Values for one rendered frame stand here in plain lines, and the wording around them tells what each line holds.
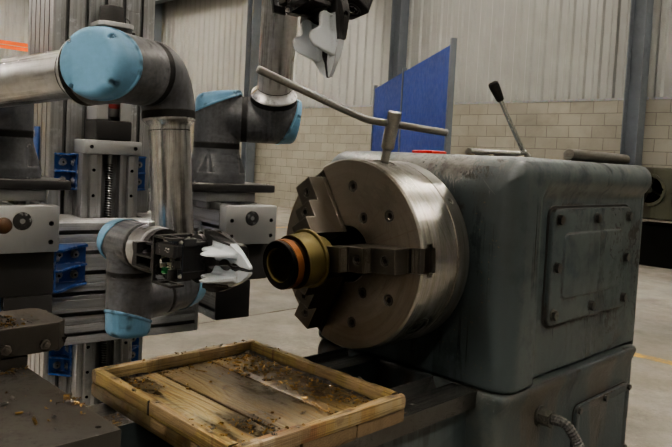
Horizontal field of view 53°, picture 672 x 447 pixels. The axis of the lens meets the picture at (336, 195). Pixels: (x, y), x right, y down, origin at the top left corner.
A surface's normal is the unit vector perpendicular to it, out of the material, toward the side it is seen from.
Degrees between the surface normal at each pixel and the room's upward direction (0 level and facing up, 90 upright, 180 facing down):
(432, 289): 103
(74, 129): 90
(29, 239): 90
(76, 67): 89
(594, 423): 90
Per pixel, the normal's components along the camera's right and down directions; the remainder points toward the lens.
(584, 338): 0.70, 0.06
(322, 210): 0.62, -0.48
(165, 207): -0.05, 0.02
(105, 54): -0.29, 0.02
